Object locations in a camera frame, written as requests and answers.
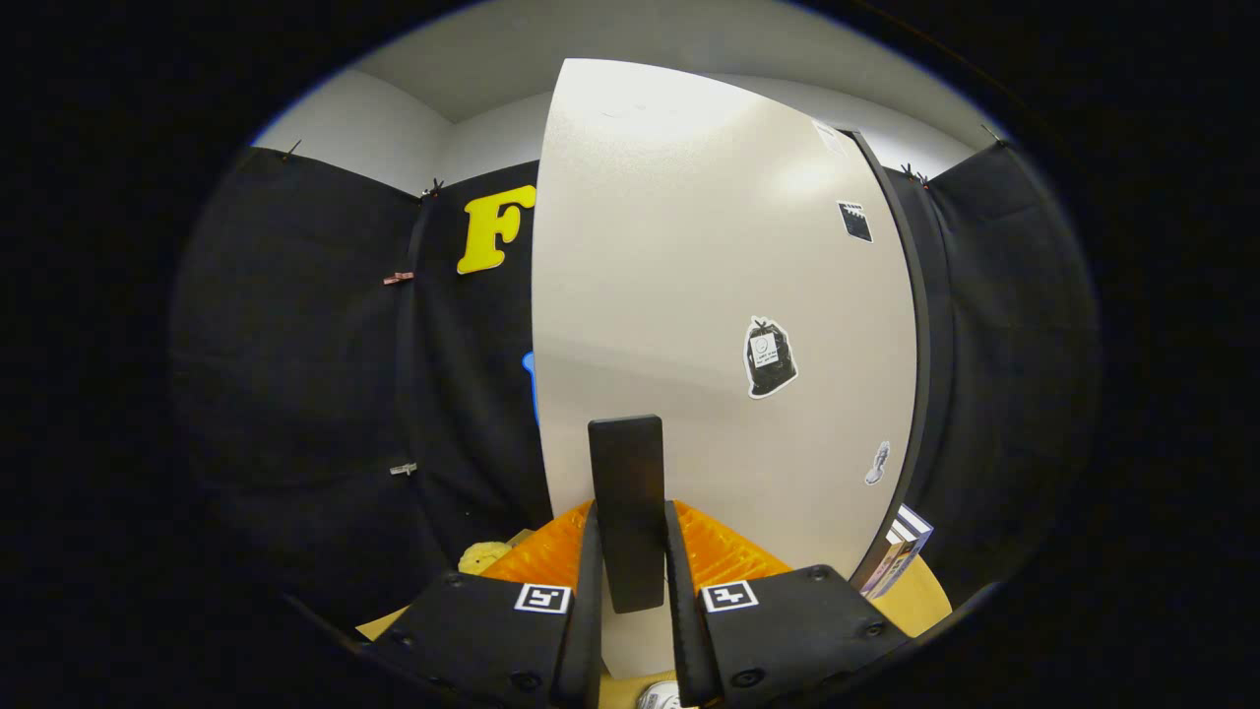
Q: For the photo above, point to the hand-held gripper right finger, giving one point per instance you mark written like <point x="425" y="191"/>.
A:
<point x="681" y="630"/>

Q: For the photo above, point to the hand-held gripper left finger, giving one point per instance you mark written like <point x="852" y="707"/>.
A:
<point x="588" y="611"/>

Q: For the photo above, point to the white canvas shoe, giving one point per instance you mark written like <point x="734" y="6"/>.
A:
<point x="660" y="697"/>

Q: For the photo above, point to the yellow pineapple plush toy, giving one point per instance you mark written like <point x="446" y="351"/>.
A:
<point x="482" y="557"/>

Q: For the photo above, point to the purple and white book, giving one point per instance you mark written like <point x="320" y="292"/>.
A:
<point x="886" y="573"/>

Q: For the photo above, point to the white and blue book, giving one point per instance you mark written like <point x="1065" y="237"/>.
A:
<point x="912" y="524"/>

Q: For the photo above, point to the red clip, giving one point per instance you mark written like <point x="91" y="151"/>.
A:
<point x="399" y="279"/>

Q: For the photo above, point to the black backdrop cloth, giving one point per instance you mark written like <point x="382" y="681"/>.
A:
<point x="295" y="345"/>

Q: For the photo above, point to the black binder clip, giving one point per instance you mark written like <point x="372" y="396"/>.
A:
<point x="990" y="134"/>
<point x="433" y="187"/>
<point x="291" y="151"/>
<point x="913" y="174"/>

